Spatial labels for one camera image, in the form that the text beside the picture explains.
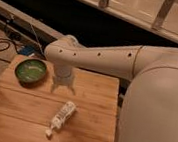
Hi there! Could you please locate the black coiled cable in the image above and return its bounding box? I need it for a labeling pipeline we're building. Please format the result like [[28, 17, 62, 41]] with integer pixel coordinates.
[[0, 36, 24, 65]]

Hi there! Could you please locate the green ceramic bowl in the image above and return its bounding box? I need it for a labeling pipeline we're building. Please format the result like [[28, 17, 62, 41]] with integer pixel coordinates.
[[14, 58, 47, 84]]

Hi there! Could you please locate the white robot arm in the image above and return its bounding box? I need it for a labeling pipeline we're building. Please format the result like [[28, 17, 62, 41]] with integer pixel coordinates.
[[44, 35, 178, 142]]

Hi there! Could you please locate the blue box on floor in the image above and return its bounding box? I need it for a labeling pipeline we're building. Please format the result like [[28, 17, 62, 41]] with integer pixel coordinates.
[[19, 45, 35, 56]]

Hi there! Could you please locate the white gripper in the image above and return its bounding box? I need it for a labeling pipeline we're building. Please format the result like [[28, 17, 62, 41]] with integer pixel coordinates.
[[50, 64, 76, 96]]

